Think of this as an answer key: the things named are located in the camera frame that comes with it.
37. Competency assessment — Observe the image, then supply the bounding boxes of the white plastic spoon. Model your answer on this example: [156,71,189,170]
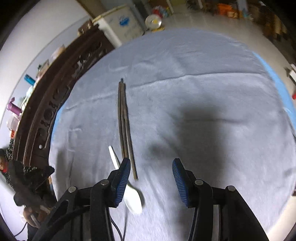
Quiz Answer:
[108,146,142,215]

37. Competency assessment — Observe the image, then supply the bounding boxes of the dark wooden chopstick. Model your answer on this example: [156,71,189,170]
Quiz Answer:
[121,83,138,181]
[117,81,125,158]
[120,78,128,158]

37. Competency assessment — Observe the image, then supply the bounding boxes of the grey table cloth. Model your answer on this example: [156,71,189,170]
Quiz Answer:
[49,29,295,240]

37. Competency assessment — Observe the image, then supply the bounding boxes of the carved dark wooden sideboard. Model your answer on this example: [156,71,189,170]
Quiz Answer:
[13,22,114,168]

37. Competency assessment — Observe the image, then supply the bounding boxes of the purple water bottle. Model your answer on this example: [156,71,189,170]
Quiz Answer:
[6,97,22,116]

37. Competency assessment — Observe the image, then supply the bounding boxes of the blue thermos bottle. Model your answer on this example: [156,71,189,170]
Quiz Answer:
[24,74,36,86]

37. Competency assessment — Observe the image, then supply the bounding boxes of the white chest freezer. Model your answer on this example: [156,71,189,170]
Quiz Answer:
[92,5,144,48]

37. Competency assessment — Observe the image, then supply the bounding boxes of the round electric heater fan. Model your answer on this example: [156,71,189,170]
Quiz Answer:
[145,14,165,32]

